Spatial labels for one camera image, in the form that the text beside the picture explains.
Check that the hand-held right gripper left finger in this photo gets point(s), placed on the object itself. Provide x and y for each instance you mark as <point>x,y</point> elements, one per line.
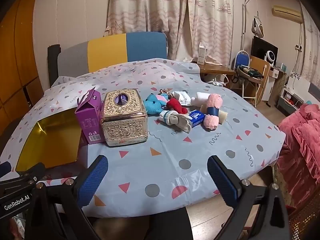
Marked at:
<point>92,182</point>

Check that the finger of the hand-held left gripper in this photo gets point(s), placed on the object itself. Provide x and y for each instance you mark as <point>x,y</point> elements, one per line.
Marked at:
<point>30,171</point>
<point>5,170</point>

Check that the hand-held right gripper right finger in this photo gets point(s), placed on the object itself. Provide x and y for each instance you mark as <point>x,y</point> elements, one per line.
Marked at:
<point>222,182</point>

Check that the gold metal tin box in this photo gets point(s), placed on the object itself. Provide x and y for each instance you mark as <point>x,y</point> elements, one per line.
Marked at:
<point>50,140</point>

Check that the blue tissue pack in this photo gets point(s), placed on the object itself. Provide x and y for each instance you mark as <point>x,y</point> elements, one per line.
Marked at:
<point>196,118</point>

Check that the pink plush doll blue band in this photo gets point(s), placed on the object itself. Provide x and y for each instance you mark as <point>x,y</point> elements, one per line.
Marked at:
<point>212,100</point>

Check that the red plush toy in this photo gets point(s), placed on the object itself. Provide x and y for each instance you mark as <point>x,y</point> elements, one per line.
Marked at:
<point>175,105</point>

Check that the white wet wipes pack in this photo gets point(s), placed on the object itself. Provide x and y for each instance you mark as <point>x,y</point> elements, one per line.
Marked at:
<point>183,97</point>

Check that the blue plush elephant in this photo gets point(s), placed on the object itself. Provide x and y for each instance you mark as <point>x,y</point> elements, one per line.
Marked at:
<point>152,106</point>

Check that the purple carton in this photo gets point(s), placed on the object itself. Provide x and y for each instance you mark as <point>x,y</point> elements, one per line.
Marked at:
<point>87,120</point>

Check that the gold embossed tissue box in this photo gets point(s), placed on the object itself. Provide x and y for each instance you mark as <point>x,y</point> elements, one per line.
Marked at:
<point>125,127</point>

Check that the pink bedding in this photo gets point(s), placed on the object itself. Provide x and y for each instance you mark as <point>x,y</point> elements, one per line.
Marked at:
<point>302,142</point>

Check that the grey storage box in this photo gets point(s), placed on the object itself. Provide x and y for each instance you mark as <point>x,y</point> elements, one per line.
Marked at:
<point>290,102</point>

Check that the wooden desk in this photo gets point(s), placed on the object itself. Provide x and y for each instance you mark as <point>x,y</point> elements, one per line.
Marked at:
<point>215,68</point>

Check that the black green hair tool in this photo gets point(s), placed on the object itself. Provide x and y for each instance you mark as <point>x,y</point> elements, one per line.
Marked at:
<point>250,71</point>

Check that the white drawer cabinet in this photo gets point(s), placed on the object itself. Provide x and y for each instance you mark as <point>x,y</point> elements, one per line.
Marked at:
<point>275,80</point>

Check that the wooden wardrobe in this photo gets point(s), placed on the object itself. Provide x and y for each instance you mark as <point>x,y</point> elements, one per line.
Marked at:
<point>15,55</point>

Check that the blue folding chair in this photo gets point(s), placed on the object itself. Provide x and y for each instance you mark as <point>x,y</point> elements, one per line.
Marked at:
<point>241,60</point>

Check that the white box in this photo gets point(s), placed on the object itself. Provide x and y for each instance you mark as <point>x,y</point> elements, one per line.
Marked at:
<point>202,53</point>

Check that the grey yellow blue chair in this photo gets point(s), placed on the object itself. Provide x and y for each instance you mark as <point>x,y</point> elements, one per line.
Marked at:
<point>107,52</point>

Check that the white round fan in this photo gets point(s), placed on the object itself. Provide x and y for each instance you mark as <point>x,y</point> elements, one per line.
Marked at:
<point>270,57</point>

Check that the black monitor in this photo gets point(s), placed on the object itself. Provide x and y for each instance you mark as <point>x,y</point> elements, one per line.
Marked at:
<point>258,47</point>

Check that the garment steamer head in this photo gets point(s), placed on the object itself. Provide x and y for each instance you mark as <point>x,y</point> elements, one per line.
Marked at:
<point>258,28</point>

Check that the garment steamer stand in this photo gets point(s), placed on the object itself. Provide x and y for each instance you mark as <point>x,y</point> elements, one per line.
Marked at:
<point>243,25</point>

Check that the ship print curtain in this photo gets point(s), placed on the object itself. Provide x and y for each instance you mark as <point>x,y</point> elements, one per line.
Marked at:
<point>312,42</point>

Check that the floral curtain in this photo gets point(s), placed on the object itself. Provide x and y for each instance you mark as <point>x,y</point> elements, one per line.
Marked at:
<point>150,10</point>

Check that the air conditioner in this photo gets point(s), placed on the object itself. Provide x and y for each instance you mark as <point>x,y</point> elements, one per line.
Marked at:
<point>287,12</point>

